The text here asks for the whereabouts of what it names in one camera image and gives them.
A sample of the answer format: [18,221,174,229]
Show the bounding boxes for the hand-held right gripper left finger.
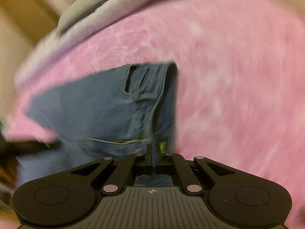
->
[71,144,154,195]

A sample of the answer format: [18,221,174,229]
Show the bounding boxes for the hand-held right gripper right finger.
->
[154,145,236,195]

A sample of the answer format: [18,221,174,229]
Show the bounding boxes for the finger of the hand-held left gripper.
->
[5,141,62,152]

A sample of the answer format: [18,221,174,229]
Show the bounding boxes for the blue jeans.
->
[17,61,180,189]

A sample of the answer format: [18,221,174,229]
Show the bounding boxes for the pink floral blanket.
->
[0,0,305,229]

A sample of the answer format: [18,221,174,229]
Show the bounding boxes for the grey pillow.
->
[58,0,115,35]

